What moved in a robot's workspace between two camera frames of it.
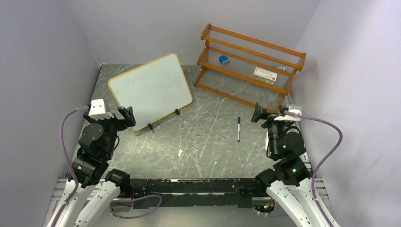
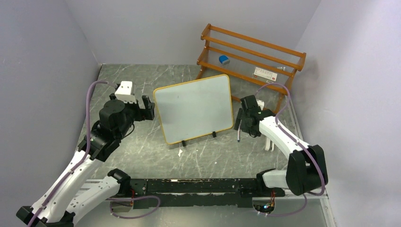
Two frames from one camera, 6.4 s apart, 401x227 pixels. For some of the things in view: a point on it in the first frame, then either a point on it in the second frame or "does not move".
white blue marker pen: x=239 y=119 does not move
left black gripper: x=126 y=112 → x=141 y=113
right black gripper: x=257 y=114 → x=241 y=115
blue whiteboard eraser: x=224 y=60 does not move
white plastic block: x=266 y=141 does not move
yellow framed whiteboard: x=152 y=91 → x=194 y=109
